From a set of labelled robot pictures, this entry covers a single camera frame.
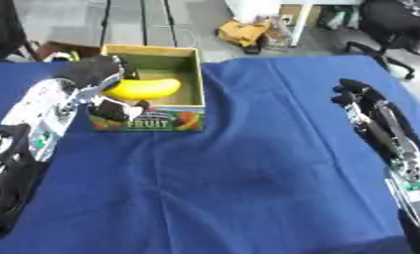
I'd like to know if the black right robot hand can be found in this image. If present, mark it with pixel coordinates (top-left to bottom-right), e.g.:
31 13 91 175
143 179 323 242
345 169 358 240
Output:
329 77 420 164

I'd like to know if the yellow toy banana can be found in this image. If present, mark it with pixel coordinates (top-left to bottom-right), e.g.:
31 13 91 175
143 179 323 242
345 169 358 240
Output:
101 77 184 101

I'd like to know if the black office chair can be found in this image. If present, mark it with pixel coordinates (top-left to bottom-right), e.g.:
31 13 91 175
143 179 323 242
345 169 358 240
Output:
342 0 420 80

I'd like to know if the brown cardboard box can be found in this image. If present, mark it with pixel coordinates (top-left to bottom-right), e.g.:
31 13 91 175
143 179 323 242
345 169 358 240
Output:
34 41 104 62

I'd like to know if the tan cardboard box green inside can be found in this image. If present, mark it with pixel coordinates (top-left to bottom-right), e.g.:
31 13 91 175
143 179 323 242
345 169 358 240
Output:
87 44 209 133

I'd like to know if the white table leg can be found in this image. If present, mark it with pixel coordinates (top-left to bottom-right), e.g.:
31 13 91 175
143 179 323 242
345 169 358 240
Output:
289 3 314 48

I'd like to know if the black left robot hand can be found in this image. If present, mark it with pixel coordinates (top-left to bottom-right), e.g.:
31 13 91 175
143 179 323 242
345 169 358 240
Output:
53 55 153 123

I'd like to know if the black tripod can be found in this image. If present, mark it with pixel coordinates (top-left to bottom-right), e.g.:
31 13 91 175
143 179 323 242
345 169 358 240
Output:
98 0 181 49

